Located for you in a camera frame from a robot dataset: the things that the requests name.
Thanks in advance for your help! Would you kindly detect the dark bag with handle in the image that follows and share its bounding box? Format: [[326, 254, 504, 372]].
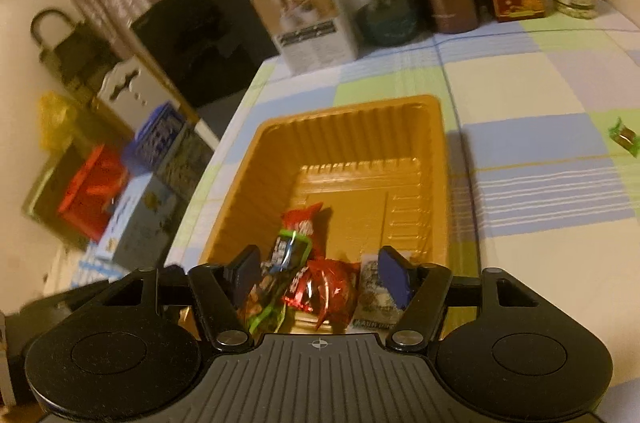
[[30, 8, 117, 90]]

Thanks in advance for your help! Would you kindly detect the white cardboard piece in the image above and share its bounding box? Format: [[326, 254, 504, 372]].
[[97, 58, 172, 130]]

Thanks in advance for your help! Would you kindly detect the green wrapped candy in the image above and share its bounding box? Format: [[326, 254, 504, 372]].
[[607, 117, 640, 157]]

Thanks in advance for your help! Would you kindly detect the blue printed box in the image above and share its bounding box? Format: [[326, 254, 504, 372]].
[[122, 100, 184, 175]]

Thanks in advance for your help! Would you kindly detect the grey snack packet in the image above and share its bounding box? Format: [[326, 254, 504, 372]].
[[351, 253, 417, 330]]

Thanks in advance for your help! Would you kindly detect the green glass jar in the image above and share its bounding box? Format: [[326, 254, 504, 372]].
[[342, 0, 420, 47]]

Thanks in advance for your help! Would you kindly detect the gold plastic tray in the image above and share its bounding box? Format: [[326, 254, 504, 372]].
[[197, 94, 454, 335]]

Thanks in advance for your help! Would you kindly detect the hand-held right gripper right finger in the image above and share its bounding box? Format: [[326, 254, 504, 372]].
[[377, 245, 541, 351]]

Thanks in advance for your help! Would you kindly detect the large red snack packet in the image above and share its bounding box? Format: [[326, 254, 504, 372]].
[[280, 202, 325, 250]]

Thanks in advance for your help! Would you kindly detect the white and blue carton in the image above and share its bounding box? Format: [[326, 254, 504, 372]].
[[99, 173, 182, 270]]

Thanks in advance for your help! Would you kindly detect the small shiny red packet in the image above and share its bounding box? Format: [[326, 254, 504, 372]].
[[284, 265, 314, 312]]

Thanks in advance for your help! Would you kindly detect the white cardboard box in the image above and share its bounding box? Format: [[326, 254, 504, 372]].
[[250, 0, 360, 74]]

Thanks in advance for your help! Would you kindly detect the patterned grey box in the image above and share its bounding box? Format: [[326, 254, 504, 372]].
[[155, 120, 217, 200]]

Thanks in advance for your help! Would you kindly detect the red candy with silver label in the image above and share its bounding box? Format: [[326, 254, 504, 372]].
[[306, 258, 362, 332]]

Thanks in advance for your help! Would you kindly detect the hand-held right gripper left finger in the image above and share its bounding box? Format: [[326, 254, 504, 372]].
[[90, 245, 261, 351]]

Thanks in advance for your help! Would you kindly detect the checkered tablecloth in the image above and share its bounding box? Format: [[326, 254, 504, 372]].
[[172, 0, 640, 354]]

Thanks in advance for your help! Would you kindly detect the yellow plastic bag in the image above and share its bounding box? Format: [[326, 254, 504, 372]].
[[39, 92, 82, 152]]

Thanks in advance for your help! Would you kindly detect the black and green snack packet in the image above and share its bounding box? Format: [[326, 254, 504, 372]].
[[247, 228, 314, 335]]

